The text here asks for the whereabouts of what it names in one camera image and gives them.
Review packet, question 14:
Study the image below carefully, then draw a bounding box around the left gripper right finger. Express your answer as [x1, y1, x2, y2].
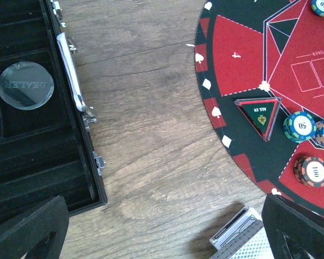
[262, 194, 324, 258]

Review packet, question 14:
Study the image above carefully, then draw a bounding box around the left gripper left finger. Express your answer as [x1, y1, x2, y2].
[0, 196, 69, 258]

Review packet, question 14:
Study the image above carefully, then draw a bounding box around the blue backed card deck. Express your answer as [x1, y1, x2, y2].
[210, 220, 274, 259]

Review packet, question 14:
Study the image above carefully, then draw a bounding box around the orange black chip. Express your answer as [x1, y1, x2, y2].
[293, 156, 324, 188]

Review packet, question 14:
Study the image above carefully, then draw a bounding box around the black triangular dealer button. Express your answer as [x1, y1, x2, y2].
[234, 97, 281, 142]

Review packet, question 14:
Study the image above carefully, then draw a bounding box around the white playing card box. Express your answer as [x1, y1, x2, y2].
[210, 206, 262, 251]

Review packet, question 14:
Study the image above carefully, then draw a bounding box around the black poker case tray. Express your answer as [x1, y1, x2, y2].
[0, 1, 107, 224]

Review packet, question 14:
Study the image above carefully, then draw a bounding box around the clear round dealer button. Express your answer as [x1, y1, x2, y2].
[0, 62, 55, 111]

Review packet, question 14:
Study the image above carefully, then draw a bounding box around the round red black poker mat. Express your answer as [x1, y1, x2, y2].
[195, 1, 324, 217]

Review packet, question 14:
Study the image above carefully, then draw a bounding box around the chrome case handle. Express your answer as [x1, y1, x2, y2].
[56, 32, 97, 122]

